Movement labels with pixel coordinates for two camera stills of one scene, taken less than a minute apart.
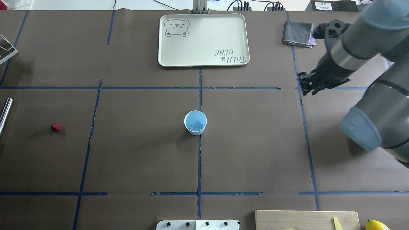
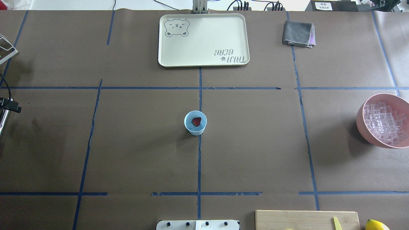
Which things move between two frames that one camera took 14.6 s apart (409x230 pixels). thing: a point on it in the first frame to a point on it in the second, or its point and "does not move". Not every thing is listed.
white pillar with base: (197, 225) does not move
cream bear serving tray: (203, 40) does not move
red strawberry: (56, 126) to (196, 121)
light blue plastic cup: (195, 121) does not move
